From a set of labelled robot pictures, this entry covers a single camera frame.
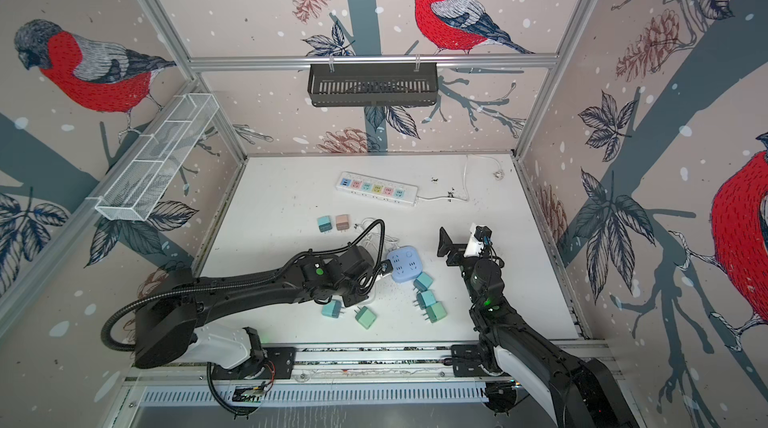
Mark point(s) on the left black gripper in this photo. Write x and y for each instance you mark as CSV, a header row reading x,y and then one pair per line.
x,y
354,299

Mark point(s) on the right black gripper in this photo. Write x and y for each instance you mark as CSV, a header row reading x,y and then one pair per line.
x,y
450,249

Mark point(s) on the light green charger plug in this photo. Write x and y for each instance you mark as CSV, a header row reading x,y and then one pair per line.
x,y
365,317

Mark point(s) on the blue square socket cube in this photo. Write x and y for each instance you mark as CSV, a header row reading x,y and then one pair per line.
x,y
406,264

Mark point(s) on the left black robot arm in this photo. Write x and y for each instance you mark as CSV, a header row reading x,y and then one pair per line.
x,y
168,324

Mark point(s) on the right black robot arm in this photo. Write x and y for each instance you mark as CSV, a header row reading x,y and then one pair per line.
x,y
573,391

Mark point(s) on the pink charger plug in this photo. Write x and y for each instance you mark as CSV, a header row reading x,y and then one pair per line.
x,y
342,222

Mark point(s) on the teal charger front left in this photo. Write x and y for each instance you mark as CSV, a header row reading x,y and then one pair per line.
x,y
332,309

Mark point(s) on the teal charger right middle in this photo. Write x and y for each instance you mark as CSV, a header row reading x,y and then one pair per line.
x,y
425,299

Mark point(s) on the teal charger near pink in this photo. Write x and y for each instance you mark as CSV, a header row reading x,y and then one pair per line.
x,y
325,224

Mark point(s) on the green charger right lower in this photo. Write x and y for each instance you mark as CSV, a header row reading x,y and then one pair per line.
x,y
435,312

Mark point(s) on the long white power strip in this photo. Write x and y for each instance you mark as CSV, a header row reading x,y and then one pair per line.
x,y
377,189

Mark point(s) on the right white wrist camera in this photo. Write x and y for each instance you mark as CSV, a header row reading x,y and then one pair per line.
x,y
479,244

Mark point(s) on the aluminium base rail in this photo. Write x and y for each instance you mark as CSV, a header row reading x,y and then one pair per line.
x,y
350,363

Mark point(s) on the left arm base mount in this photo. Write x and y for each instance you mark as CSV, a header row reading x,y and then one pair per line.
x,y
270,363

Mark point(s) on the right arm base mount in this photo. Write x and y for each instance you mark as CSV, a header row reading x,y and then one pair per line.
x,y
466,361

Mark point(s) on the black wall basket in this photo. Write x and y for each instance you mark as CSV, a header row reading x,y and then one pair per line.
x,y
373,85

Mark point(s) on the white wire mesh basket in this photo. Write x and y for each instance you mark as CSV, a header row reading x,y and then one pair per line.
x,y
140,186

